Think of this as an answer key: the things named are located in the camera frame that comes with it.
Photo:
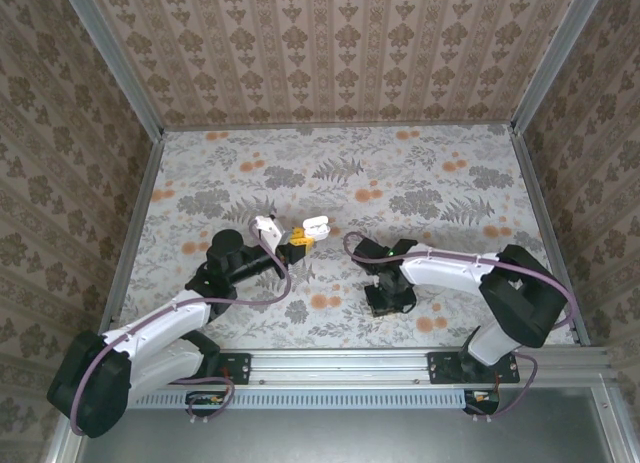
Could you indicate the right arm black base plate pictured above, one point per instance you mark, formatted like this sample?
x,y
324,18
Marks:
x,y
442,368

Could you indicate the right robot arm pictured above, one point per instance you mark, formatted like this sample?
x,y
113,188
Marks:
x,y
525,303

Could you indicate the black controller box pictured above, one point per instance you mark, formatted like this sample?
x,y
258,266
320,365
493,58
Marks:
x,y
210,403

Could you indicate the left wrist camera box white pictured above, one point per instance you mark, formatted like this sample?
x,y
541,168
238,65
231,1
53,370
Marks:
x,y
270,230

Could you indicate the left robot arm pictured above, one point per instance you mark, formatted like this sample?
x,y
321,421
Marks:
x,y
100,383

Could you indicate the aluminium frame post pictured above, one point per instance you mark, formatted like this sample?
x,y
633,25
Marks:
x,y
555,58
120,63

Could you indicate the aluminium table edge rail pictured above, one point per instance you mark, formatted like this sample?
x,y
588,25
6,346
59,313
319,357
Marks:
x,y
131,233
542,208

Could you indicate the white earbud charging case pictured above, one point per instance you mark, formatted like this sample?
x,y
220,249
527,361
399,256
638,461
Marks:
x,y
316,228

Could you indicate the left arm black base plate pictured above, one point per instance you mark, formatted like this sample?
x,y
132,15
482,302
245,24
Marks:
x,y
235,368

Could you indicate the long aluminium mounting rail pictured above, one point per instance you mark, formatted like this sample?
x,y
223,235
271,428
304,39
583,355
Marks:
x,y
340,368

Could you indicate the grey metal sheet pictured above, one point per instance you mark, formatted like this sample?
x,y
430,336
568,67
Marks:
x,y
350,438

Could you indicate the floral patterned table cover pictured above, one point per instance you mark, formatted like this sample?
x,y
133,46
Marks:
x,y
350,183

